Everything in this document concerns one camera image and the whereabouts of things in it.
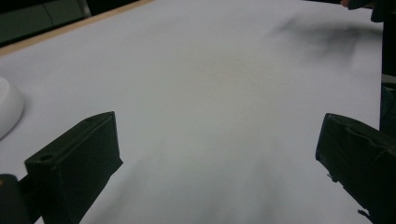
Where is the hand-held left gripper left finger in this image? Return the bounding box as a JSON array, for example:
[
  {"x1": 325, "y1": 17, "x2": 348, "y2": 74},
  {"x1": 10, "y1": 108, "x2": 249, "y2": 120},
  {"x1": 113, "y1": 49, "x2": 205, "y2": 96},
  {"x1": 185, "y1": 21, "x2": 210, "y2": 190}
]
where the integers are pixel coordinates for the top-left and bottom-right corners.
[{"x1": 24, "y1": 111, "x2": 124, "y2": 224}]

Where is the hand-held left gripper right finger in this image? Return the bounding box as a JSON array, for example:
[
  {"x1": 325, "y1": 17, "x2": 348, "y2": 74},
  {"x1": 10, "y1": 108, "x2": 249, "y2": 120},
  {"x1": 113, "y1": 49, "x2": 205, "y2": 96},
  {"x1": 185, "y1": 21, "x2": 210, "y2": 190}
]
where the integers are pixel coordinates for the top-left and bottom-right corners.
[{"x1": 315, "y1": 112, "x2": 396, "y2": 224}]

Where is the white bowl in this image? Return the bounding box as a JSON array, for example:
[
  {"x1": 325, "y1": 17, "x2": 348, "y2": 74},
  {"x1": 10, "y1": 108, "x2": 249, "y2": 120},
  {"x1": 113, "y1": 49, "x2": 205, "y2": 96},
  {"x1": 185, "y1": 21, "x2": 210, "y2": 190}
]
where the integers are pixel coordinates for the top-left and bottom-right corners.
[{"x1": 0, "y1": 77, "x2": 25, "y2": 141}]

